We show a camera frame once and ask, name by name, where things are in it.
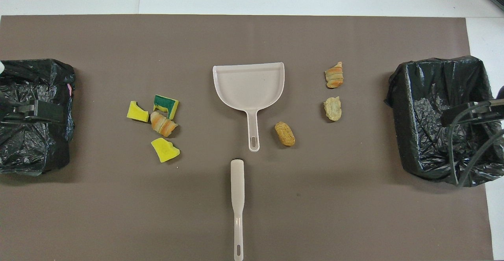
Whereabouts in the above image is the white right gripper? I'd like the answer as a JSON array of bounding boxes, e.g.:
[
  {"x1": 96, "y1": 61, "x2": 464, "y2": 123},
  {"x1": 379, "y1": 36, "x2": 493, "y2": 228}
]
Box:
[{"x1": 440, "y1": 86, "x2": 504, "y2": 128}]

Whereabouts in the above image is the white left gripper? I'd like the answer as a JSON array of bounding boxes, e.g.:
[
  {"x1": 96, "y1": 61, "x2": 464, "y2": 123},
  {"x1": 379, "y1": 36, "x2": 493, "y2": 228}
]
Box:
[{"x1": 0, "y1": 63, "x2": 66, "y2": 126}]

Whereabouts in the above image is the orange striped bread piece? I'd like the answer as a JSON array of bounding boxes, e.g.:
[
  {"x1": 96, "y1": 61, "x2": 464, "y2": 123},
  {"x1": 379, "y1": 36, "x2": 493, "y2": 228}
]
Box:
[{"x1": 150, "y1": 111, "x2": 178, "y2": 138}]

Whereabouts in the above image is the green and yellow sponge piece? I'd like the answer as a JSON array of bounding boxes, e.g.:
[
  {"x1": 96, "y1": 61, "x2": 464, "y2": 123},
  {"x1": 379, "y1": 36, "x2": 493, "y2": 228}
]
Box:
[{"x1": 153, "y1": 95, "x2": 179, "y2": 120}]

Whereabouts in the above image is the pale bread piece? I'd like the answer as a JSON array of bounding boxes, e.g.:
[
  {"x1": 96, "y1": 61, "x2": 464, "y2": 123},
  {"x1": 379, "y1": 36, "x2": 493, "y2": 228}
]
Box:
[{"x1": 323, "y1": 96, "x2": 342, "y2": 122}]

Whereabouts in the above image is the tan croissant end piece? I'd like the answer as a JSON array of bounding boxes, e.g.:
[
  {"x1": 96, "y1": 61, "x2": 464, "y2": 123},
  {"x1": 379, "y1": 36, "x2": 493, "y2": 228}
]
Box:
[{"x1": 324, "y1": 62, "x2": 344, "y2": 89}]

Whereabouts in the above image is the brown oval bread loaf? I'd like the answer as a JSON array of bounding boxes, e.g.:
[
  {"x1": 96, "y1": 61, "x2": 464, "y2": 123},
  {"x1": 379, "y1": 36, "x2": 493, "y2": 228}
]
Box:
[{"x1": 274, "y1": 122, "x2": 296, "y2": 147}]

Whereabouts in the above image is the beige hand brush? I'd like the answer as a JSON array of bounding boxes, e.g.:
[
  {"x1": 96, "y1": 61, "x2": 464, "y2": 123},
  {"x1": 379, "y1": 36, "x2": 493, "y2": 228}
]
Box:
[{"x1": 230, "y1": 159, "x2": 245, "y2": 261}]

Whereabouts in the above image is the beige plastic dustpan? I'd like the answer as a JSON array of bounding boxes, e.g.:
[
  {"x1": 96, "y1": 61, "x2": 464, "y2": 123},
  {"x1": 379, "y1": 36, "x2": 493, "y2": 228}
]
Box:
[{"x1": 213, "y1": 62, "x2": 285, "y2": 152}]

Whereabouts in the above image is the black bag lined bin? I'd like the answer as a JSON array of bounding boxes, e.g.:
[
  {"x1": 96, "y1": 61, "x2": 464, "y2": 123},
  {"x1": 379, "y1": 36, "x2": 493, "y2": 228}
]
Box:
[
  {"x1": 384, "y1": 56, "x2": 504, "y2": 187},
  {"x1": 0, "y1": 59, "x2": 76, "y2": 176}
]

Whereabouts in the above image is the brown table mat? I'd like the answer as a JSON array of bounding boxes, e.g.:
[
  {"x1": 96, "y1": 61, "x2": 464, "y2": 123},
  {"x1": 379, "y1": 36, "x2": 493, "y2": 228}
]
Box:
[{"x1": 0, "y1": 15, "x2": 494, "y2": 261}]

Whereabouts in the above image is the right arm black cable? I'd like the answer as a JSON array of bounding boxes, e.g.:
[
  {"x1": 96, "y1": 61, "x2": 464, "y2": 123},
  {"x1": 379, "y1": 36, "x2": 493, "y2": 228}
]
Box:
[{"x1": 449, "y1": 102, "x2": 504, "y2": 187}]

